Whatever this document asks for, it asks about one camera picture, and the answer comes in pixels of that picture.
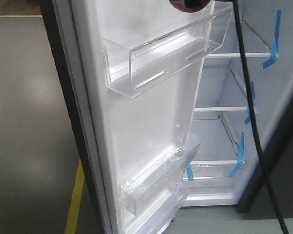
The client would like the fridge door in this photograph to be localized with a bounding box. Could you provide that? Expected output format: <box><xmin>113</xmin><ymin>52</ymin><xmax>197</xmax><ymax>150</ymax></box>
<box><xmin>40</xmin><ymin>0</ymin><xmax>217</xmax><ymax>234</ymax></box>

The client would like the red yellow apple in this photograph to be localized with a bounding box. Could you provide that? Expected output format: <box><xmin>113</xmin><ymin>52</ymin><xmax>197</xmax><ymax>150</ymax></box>
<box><xmin>169</xmin><ymin>0</ymin><xmax>210</xmax><ymax>13</ymax></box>

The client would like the dark grey fridge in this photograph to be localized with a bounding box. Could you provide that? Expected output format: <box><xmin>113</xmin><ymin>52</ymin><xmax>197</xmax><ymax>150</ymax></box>
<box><xmin>184</xmin><ymin>0</ymin><xmax>293</xmax><ymax>219</ymax></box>

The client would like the clear upper door bin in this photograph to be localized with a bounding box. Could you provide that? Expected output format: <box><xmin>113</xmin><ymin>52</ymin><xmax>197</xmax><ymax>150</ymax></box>
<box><xmin>101</xmin><ymin>1</ymin><xmax>233</xmax><ymax>99</ymax></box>

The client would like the clear door bin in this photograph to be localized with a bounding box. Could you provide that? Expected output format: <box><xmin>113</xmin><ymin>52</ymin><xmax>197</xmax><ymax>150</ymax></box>
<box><xmin>118</xmin><ymin>126</ymin><xmax>201</xmax><ymax>215</ymax></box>
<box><xmin>101</xmin><ymin>1</ymin><xmax>233</xmax><ymax>99</ymax></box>

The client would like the clear lower door bin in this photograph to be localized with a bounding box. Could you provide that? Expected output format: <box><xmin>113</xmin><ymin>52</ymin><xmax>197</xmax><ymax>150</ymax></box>
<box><xmin>118</xmin><ymin>126</ymin><xmax>201</xmax><ymax>215</ymax></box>

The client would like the clear crisper drawer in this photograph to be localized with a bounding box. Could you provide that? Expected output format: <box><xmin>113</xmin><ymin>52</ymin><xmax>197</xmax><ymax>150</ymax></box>
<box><xmin>182</xmin><ymin>162</ymin><xmax>238</xmax><ymax>195</ymax></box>

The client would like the yellow floor tape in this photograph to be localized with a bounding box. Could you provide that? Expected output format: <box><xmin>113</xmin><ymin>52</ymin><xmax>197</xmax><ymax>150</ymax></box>
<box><xmin>0</xmin><ymin>16</ymin><xmax>84</xmax><ymax>234</ymax></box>

